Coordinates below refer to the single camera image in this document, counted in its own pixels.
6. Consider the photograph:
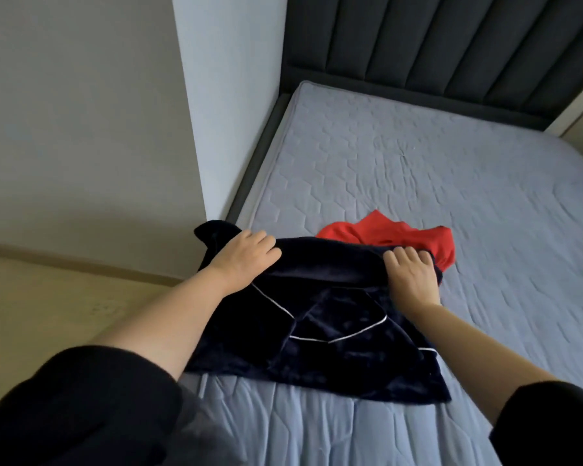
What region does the person's right hand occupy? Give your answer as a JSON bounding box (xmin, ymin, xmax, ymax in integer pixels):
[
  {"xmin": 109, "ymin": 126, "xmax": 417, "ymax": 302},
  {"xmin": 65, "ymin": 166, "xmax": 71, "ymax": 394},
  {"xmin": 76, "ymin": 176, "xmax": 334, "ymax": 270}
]
[{"xmin": 382, "ymin": 245, "xmax": 443, "ymax": 318}]

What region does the red and navy sports jacket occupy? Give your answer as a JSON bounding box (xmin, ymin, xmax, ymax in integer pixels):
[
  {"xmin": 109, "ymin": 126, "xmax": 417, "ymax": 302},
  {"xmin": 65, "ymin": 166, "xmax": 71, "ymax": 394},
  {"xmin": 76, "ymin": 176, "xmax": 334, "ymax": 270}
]
[{"xmin": 185, "ymin": 220, "xmax": 453, "ymax": 405}]

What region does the person's left forearm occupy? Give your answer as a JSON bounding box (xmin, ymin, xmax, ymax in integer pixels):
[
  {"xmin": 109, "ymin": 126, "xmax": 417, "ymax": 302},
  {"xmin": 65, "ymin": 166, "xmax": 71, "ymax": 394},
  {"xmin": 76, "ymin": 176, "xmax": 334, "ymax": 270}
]
[{"xmin": 89, "ymin": 267, "xmax": 236, "ymax": 383}]

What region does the grey quilted bed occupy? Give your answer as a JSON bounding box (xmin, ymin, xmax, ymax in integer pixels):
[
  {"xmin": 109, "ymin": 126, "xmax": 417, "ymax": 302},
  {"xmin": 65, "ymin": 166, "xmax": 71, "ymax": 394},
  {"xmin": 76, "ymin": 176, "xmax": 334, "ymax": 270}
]
[{"xmin": 175, "ymin": 80, "xmax": 583, "ymax": 466}]

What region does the red polo shirt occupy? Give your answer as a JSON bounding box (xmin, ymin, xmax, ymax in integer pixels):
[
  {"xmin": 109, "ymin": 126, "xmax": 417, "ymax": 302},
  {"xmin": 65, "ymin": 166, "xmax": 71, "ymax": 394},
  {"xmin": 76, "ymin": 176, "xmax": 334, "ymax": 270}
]
[{"xmin": 317, "ymin": 209, "xmax": 458, "ymax": 272}]

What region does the person's right forearm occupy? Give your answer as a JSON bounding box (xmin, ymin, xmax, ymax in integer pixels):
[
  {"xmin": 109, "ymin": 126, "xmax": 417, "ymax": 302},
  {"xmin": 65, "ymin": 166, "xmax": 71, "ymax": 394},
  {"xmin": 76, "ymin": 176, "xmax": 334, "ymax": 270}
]
[{"xmin": 403, "ymin": 304, "xmax": 560, "ymax": 428}]

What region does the dark grey upholstered headboard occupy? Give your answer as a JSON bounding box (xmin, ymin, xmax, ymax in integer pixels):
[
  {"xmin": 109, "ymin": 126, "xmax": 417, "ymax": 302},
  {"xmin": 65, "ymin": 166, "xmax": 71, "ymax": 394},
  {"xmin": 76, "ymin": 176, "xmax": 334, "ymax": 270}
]
[{"xmin": 280, "ymin": 0, "xmax": 583, "ymax": 132}]

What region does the person's left hand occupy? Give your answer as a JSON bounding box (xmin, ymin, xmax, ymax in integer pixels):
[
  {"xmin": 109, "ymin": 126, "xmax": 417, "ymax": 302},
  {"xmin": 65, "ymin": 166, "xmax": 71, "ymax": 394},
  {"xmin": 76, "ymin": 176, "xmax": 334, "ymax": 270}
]
[{"xmin": 202, "ymin": 230, "xmax": 283, "ymax": 297}]

